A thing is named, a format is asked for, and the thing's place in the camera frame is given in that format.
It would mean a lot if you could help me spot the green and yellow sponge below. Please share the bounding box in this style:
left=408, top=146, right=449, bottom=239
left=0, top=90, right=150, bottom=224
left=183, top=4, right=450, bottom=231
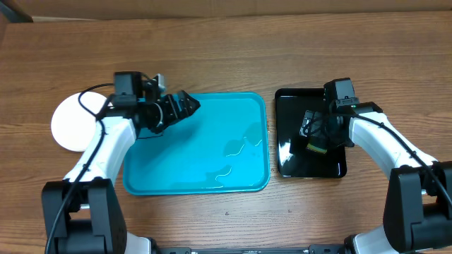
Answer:
left=307, top=143, right=328, bottom=154

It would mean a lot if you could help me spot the white plate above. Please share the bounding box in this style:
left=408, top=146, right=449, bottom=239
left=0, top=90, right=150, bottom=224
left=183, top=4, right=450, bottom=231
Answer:
left=50, top=93, right=96, bottom=152

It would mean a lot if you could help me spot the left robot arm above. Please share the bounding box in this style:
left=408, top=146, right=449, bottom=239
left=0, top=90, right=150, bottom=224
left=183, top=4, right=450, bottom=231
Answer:
left=42, top=71, right=201, bottom=254

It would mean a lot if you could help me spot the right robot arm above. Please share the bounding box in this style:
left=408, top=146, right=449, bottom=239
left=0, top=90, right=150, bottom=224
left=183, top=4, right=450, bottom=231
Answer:
left=300, top=102, right=451, bottom=253

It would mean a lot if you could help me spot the black rectangular water tray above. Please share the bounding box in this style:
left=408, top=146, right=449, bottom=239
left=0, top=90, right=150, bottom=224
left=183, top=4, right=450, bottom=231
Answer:
left=275, top=88, right=347, bottom=179

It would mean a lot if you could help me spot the teal plastic serving tray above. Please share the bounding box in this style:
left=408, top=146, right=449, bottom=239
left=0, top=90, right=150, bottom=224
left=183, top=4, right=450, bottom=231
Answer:
left=123, top=92, right=270, bottom=195

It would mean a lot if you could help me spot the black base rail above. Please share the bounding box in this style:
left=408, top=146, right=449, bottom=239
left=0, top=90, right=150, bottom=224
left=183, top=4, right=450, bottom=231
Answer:
left=156, top=244, right=352, bottom=254

